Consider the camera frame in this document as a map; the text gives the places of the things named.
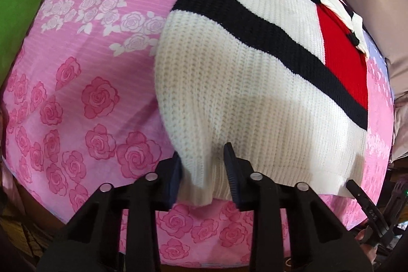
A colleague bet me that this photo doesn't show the white red black knit sweater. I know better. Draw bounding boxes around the white red black knit sweater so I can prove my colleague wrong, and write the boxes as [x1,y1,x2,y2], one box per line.
[155,0,369,206]

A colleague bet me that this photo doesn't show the person's right hand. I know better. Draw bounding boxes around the person's right hand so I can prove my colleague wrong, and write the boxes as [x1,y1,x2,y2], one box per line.
[354,226,382,265]

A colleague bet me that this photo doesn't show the pink floral bed sheet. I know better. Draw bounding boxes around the pink floral bed sheet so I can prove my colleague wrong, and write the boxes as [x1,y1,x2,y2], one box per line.
[1,0,393,268]

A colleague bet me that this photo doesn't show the green cloth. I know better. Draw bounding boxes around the green cloth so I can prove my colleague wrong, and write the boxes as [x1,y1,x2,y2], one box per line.
[0,0,42,81]

